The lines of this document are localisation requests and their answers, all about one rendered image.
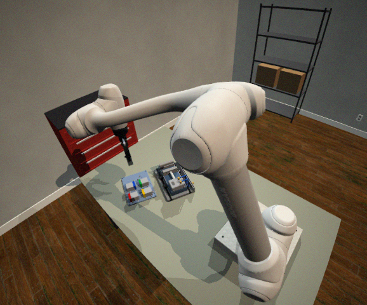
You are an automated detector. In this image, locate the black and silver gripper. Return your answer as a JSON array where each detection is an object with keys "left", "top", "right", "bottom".
[{"left": 112, "top": 126, "right": 133, "bottom": 166}]

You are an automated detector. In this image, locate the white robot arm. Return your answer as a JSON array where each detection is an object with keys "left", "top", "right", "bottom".
[{"left": 65, "top": 82, "right": 297, "bottom": 302}]

